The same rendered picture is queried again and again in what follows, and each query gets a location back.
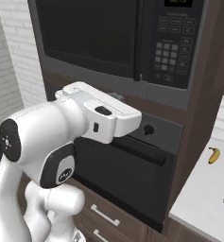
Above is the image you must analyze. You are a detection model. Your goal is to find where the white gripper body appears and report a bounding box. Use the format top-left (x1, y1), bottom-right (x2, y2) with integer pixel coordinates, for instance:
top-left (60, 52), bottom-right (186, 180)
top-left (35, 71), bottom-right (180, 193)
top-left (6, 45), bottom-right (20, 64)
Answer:
top-left (54, 80), bottom-right (143, 138)

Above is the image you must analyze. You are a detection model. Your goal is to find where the microwave start button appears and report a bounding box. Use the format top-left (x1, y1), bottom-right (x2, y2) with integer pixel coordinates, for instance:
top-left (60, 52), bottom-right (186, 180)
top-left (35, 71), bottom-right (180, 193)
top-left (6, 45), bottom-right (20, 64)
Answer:
top-left (163, 74), bottom-right (176, 83)

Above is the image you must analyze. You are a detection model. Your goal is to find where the black microwave oven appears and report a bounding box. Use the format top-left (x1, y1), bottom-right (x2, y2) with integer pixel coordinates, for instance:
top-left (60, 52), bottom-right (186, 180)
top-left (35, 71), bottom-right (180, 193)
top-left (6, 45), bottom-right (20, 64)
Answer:
top-left (26, 0), bottom-right (210, 112)

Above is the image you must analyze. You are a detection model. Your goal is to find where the black oven door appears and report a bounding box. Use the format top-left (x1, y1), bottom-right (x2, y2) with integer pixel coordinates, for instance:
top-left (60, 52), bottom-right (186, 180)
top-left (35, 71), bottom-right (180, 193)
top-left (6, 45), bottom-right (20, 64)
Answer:
top-left (72, 134), bottom-right (178, 233)

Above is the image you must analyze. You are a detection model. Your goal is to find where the black microwave door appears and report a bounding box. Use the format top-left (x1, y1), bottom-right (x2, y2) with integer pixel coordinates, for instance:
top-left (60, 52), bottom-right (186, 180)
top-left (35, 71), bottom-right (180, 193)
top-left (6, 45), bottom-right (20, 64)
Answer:
top-left (33, 0), bottom-right (145, 81)

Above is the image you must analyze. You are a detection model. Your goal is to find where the black oven knob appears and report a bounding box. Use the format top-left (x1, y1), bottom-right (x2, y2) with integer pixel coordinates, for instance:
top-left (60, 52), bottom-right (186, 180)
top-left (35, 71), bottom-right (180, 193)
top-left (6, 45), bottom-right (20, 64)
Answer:
top-left (143, 124), bottom-right (156, 136)

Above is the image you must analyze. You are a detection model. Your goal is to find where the black built-in oven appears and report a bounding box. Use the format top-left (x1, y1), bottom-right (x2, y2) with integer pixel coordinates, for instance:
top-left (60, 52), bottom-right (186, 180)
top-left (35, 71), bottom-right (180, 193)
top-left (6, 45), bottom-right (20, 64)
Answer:
top-left (43, 82), bottom-right (184, 234)

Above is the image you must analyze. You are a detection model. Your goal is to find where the brown tall cabinet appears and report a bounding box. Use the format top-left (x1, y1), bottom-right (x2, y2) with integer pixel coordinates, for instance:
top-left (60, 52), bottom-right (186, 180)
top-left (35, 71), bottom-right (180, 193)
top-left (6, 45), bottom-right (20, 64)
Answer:
top-left (41, 0), bottom-right (224, 242)

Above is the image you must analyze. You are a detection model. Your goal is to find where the yellow banana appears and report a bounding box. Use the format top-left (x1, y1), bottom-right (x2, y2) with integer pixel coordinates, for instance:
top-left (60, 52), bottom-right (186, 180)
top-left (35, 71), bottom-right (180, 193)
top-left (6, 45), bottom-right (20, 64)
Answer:
top-left (207, 147), bottom-right (221, 165)

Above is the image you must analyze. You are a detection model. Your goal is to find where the brown drawer front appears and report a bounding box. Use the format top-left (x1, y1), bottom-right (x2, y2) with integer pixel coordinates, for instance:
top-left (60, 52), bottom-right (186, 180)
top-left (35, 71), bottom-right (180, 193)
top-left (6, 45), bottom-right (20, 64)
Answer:
top-left (73, 216), bottom-right (117, 242)
top-left (65, 178), bottom-right (165, 242)

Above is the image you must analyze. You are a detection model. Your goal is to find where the black oven door handle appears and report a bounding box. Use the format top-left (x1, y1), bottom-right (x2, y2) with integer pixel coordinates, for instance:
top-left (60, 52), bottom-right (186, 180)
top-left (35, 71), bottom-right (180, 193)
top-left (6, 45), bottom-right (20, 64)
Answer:
top-left (111, 135), bottom-right (167, 167)

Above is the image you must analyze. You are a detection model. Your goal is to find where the white drawer handle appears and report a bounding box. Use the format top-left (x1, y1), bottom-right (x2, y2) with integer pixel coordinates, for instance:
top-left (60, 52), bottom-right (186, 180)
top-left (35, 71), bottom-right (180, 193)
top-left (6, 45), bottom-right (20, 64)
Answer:
top-left (90, 203), bottom-right (122, 228)
top-left (92, 229), bottom-right (110, 242)

